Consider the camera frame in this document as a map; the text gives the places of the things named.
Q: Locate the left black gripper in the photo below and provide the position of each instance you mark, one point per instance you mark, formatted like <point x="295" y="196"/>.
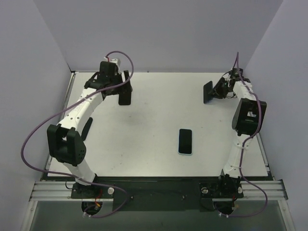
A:
<point x="125" y="86"/>

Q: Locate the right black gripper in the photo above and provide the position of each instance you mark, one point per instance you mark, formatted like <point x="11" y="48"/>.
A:
<point x="215" y="90"/>

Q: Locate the blue phone black screen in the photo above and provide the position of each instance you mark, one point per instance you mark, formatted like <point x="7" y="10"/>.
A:
<point x="207" y="92"/>

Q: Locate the light blue cased phone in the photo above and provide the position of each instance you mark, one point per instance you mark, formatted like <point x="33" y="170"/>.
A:
<point x="185" y="142"/>

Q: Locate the black phone case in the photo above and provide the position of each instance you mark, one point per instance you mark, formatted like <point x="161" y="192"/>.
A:
<point x="86" y="129"/>
<point x="124" y="98"/>

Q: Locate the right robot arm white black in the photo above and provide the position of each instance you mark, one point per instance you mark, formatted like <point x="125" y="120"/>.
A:
<point x="229" y="184"/>

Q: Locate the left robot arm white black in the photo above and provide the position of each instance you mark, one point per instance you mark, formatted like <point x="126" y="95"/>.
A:
<point x="66" y="139"/>

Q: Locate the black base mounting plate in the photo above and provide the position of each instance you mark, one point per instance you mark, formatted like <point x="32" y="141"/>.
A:
<point x="164" y="193"/>

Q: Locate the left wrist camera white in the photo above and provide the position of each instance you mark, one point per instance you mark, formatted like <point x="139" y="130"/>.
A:
<point x="114" y="60"/>

